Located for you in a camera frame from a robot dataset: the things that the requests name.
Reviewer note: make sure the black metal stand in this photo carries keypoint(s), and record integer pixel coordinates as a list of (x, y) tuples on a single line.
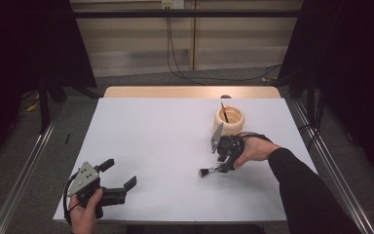
[(44, 104), (310, 97)]

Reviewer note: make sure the aluminium floor rail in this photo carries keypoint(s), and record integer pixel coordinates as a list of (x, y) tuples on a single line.
[(22, 182), (319, 146)]

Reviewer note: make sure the person's left hand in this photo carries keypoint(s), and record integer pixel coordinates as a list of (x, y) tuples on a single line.
[(84, 221)]

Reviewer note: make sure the person's right hand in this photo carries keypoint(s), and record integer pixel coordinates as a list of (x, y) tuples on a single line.
[(256, 150)]

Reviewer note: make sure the white wall socket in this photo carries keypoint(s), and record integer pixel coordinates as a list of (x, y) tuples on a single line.
[(172, 4)]

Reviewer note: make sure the dark knob at table edge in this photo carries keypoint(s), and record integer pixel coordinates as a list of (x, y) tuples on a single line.
[(225, 96)]

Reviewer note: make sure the dark curtain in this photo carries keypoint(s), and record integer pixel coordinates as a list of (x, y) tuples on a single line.
[(354, 65), (19, 48)]

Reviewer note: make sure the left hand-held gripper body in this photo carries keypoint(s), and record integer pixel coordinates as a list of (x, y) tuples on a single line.
[(84, 180)]

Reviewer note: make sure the black horizontal bar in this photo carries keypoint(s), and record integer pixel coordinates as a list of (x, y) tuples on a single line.
[(207, 13)]

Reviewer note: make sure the white table sheet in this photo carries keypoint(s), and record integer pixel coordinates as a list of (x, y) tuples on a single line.
[(162, 136)]

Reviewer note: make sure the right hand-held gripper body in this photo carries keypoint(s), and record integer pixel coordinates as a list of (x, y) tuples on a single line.
[(232, 145)]

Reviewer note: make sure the beige ribbed holder cup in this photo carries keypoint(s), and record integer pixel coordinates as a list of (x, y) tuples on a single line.
[(235, 125)]

